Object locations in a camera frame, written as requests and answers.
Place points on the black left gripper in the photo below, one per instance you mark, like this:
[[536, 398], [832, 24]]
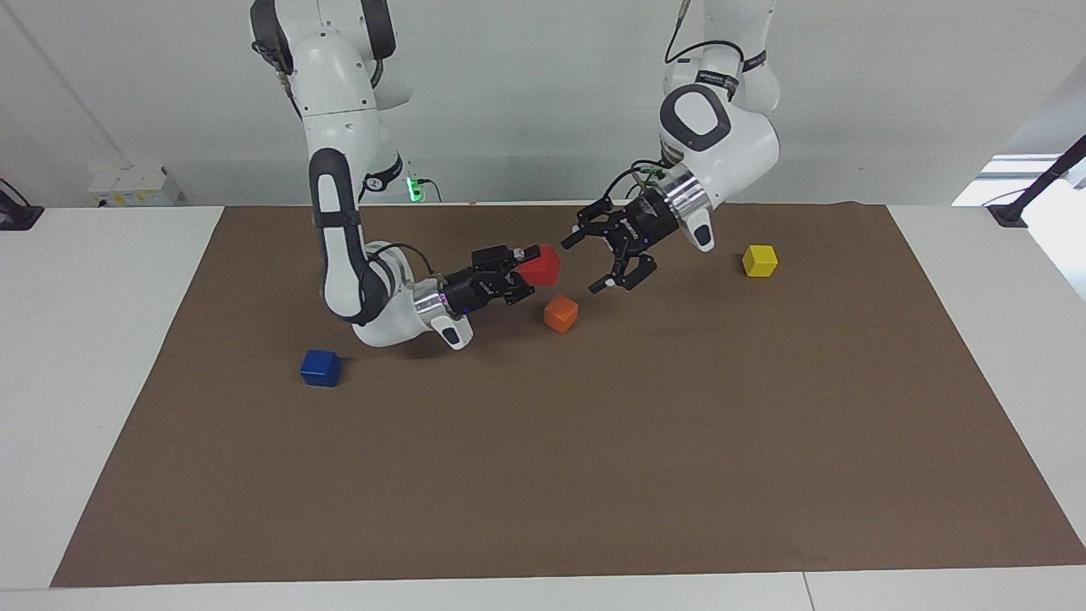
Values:
[[640, 222]]

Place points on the orange wooden block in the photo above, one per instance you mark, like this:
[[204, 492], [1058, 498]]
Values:
[[561, 315]]

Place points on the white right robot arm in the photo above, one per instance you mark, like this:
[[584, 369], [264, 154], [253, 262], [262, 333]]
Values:
[[339, 127]]

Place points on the white wall box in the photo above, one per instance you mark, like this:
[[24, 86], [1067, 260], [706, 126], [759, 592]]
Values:
[[136, 182]]

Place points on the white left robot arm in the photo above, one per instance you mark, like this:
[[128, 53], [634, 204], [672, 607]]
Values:
[[730, 144]]

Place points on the blue wooden block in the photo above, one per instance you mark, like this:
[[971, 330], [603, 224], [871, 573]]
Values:
[[321, 369]]

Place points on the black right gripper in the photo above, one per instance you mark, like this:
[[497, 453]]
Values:
[[475, 288]]

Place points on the yellow wooden block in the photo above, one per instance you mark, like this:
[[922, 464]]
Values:
[[760, 261]]

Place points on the brown table mat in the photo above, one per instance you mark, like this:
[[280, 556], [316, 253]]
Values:
[[594, 467]]

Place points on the red wooden block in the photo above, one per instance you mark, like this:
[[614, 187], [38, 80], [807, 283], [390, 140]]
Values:
[[543, 267]]

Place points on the black camera stand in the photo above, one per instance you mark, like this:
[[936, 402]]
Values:
[[1010, 212]]

